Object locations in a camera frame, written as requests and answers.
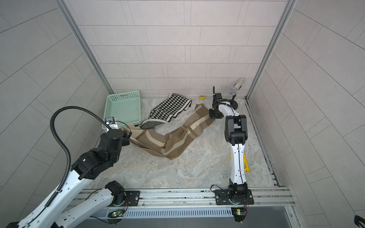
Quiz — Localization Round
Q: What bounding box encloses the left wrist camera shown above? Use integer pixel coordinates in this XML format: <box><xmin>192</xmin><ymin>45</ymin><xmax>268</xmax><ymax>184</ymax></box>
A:
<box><xmin>105</xmin><ymin>117</ymin><xmax>118</xmax><ymax>129</ymax></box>

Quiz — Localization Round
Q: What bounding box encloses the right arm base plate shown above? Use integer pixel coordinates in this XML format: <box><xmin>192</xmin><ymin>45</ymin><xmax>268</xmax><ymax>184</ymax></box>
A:
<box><xmin>213</xmin><ymin>189</ymin><xmax>254</xmax><ymax>205</ymax></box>

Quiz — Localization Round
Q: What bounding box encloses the yellow plastic triangle tool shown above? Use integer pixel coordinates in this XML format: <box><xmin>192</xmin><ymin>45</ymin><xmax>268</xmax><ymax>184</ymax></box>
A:
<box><xmin>230</xmin><ymin>153</ymin><xmax>250</xmax><ymax>173</ymax></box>

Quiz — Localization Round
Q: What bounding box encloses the aluminium mounting rail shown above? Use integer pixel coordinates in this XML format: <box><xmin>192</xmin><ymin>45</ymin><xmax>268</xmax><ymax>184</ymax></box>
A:
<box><xmin>54</xmin><ymin>186</ymin><xmax>296</xmax><ymax>211</ymax></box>

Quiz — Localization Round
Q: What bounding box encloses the mint green plastic basket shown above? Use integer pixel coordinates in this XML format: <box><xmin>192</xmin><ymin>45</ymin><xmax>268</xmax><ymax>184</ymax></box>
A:
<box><xmin>103</xmin><ymin>90</ymin><xmax>142</xmax><ymax>125</ymax></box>

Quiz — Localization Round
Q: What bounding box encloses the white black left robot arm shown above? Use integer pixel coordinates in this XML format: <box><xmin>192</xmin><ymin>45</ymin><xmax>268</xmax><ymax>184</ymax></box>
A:
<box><xmin>7</xmin><ymin>106</ymin><xmax>132</xmax><ymax>228</ymax></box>

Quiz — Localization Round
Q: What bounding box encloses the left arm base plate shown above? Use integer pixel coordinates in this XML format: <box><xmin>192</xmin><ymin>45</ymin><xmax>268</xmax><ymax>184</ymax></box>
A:
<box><xmin>112</xmin><ymin>191</ymin><xmax>141</xmax><ymax>207</ymax></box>

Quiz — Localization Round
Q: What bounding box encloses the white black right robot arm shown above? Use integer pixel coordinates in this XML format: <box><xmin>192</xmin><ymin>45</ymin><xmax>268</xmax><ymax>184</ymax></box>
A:
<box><xmin>209</xmin><ymin>89</ymin><xmax>248</xmax><ymax>204</ymax></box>

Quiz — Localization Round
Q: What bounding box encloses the right green circuit board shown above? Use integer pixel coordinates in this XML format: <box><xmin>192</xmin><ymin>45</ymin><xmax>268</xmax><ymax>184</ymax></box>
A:
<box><xmin>231</xmin><ymin>208</ymin><xmax>247</xmax><ymax>222</ymax></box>

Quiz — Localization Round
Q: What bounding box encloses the green circuit board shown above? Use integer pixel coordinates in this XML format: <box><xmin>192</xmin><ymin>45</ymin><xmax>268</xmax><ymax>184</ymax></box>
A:
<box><xmin>108</xmin><ymin>210</ymin><xmax>125</xmax><ymax>219</ymax></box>
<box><xmin>231</xmin><ymin>208</ymin><xmax>247</xmax><ymax>222</ymax></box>

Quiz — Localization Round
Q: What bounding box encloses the beige plaid scarf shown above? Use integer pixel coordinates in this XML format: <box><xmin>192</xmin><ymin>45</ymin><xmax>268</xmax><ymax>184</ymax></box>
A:
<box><xmin>120</xmin><ymin>104</ymin><xmax>214</xmax><ymax>160</ymax></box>

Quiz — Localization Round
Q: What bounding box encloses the black white houndstooth scarf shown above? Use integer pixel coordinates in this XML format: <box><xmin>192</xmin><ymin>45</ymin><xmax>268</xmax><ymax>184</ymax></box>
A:
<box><xmin>139</xmin><ymin>93</ymin><xmax>192</xmax><ymax>130</ymax></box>

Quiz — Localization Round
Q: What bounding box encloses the left green circuit board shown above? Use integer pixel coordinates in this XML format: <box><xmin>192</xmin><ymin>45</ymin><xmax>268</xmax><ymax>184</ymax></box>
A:
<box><xmin>108</xmin><ymin>210</ymin><xmax>125</xmax><ymax>219</ymax></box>

